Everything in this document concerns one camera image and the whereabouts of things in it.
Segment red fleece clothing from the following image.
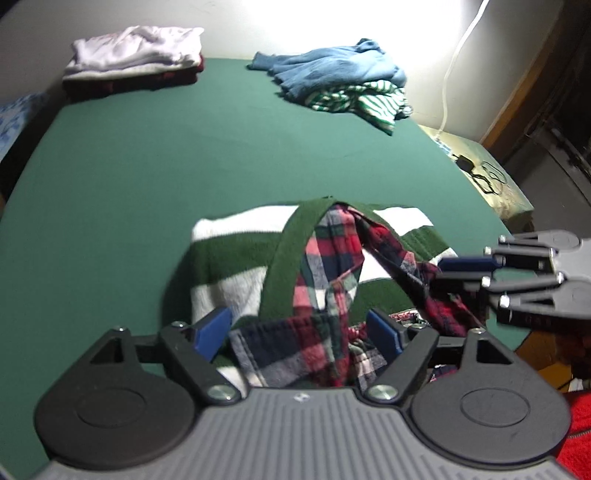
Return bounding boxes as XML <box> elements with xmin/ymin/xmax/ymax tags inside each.
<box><xmin>556</xmin><ymin>378</ymin><xmax>591</xmax><ymax>480</ymax></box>

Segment wooden cabinet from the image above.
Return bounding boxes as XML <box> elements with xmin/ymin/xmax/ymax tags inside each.
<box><xmin>515</xmin><ymin>323</ymin><xmax>575</xmax><ymax>393</ymax></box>

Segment blue sweater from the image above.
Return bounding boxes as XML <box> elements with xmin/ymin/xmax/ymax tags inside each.
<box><xmin>247</xmin><ymin>39</ymin><xmax>407</xmax><ymax>102</ymax></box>

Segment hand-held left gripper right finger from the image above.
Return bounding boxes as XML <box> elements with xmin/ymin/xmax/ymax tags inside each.
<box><xmin>363</xmin><ymin>308</ymin><xmax>515</xmax><ymax>408</ymax></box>

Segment green white-striped sweater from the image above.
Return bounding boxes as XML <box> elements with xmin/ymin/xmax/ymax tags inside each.
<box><xmin>191</xmin><ymin>196</ymin><xmax>458</xmax><ymax>393</ymax></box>

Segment green white striped shirt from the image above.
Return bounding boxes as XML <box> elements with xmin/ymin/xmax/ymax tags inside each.
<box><xmin>308</xmin><ymin>79</ymin><xmax>413</xmax><ymax>136</ymax></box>

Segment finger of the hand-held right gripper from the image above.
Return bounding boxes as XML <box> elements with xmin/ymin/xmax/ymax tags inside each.
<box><xmin>438</xmin><ymin>230</ymin><xmax>583</xmax><ymax>274</ymax></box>
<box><xmin>429</xmin><ymin>272</ymin><xmax>591</xmax><ymax>325</ymax></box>

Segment blue floral cloth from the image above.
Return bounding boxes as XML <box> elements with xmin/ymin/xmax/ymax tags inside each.
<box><xmin>0</xmin><ymin>90</ymin><xmax>51</xmax><ymax>162</ymax></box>

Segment wooden door frame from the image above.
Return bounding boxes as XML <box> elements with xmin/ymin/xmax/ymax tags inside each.
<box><xmin>478</xmin><ymin>46</ymin><xmax>559</xmax><ymax>148</ymax></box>

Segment white power cable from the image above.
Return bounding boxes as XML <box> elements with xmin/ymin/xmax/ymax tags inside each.
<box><xmin>436</xmin><ymin>0</ymin><xmax>490</xmax><ymax>139</ymax></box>

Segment black cable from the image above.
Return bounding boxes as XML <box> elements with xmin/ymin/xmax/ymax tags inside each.
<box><xmin>471</xmin><ymin>159</ymin><xmax>506</xmax><ymax>195</ymax></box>

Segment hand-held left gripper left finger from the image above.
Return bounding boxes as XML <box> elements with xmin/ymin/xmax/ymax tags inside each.
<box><xmin>88</xmin><ymin>306</ymin><xmax>243</xmax><ymax>408</ymax></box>

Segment red plaid shirt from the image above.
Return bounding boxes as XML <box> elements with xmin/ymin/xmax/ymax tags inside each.
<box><xmin>228</xmin><ymin>205</ymin><xmax>488</xmax><ymax>388</ymax></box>

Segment green table cover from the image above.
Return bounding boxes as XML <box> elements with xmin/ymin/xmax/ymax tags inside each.
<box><xmin>0</xmin><ymin>56</ymin><xmax>520</xmax><ymax>462</ymax></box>

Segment white folded shirt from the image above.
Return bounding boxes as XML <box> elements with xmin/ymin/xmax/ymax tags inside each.
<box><xmin>71</xmin><ymin>25</ymin><xmax>205</xmax><ymax>70</ymax></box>

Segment pale grey folded garment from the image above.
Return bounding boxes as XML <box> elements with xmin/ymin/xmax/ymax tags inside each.
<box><xmin>64</xmin><ymin>60</ymin><xmax>201</xmax><ymax>81</ymax></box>

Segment dark red folded garment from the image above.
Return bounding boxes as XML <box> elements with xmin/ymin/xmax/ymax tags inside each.
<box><xmin>62</xmin><ymin>53</ymin><xmax>205</xmax><ymax>100</ymax></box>

